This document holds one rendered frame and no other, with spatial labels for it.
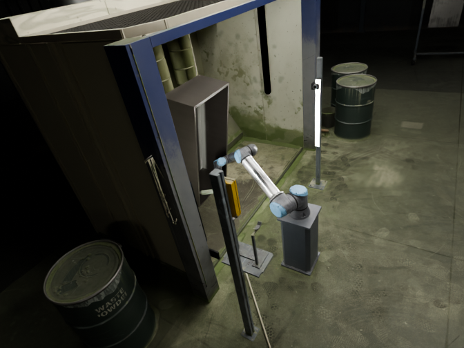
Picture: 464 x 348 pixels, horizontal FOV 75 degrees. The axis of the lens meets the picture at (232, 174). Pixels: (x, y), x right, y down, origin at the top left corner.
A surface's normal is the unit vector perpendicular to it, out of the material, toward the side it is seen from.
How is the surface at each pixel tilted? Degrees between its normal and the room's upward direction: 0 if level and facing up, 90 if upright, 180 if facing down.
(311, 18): 90
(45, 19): 90
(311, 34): 90
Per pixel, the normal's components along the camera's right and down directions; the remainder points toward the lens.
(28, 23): 0.84, 0.19
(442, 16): -0.54, 0.40
